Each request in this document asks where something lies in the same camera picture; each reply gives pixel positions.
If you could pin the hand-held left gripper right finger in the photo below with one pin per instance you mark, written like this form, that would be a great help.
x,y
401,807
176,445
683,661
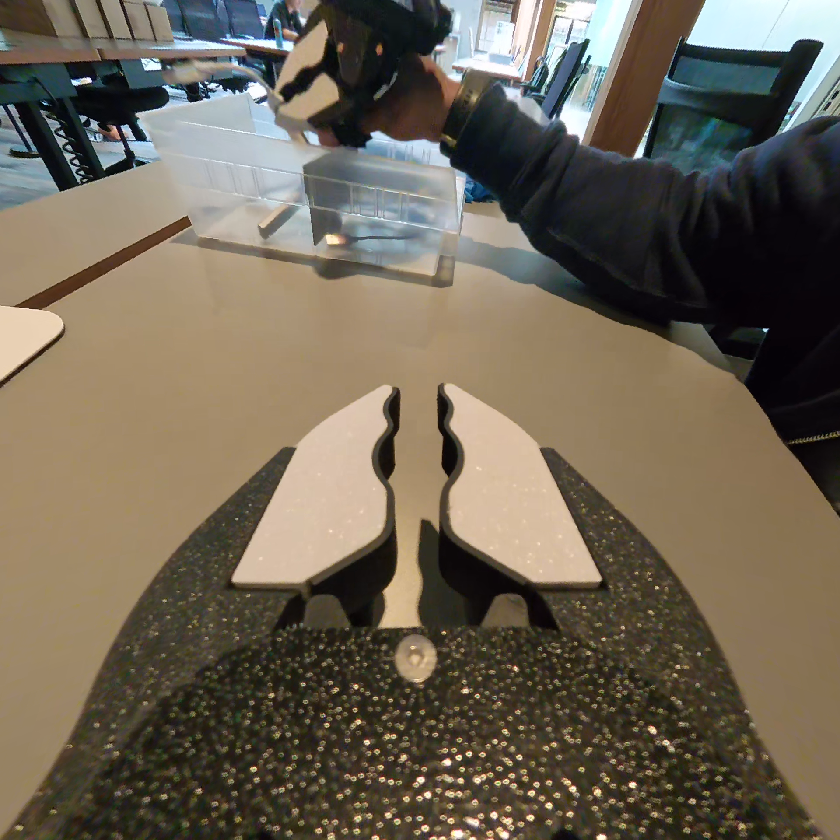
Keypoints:
x,y
518,518

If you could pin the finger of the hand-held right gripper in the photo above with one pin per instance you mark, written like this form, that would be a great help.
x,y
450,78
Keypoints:
x,y
312,105
305,62

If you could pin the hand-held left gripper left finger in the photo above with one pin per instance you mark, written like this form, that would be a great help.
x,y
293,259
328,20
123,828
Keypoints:
x,y
321,518

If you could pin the silver usb hub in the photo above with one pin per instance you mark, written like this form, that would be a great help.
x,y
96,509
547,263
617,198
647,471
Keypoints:
x,y
216,65

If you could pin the clear plastic organizer box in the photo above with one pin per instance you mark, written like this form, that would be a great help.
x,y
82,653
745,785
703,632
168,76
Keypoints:
x,y
216,151

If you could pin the grey usb hub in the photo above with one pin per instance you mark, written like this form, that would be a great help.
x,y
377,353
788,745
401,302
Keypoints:
x,y
275,220

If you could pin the person's right hand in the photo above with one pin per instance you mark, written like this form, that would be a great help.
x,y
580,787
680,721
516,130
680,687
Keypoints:
x,y
420,105

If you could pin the wood top office desk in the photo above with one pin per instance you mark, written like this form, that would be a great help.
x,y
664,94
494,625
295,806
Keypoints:
x,y
262,44

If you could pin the black wristwatch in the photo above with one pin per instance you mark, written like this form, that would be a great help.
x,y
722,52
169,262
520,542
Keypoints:
x,y
469,108

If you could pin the blue cloth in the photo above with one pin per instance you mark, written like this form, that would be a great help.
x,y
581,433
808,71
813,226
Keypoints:
x,y
478,191

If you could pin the black office chair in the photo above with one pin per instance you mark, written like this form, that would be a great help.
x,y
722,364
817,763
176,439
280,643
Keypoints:
x,y
564,72
118,98

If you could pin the row of cardboard boxes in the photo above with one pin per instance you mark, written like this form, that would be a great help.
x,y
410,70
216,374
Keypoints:
x,y
85,16

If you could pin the long wood top desk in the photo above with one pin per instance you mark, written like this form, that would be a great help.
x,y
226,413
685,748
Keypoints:
x,y
39,49

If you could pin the person's torso in zip jacket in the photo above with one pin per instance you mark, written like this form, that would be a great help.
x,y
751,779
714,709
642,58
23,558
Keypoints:
x,y
807,394

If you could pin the white document stand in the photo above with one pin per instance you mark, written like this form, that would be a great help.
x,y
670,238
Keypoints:
x,y
26,334

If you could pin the wooden post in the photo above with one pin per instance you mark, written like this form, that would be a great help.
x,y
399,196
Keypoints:
x,y
643,65

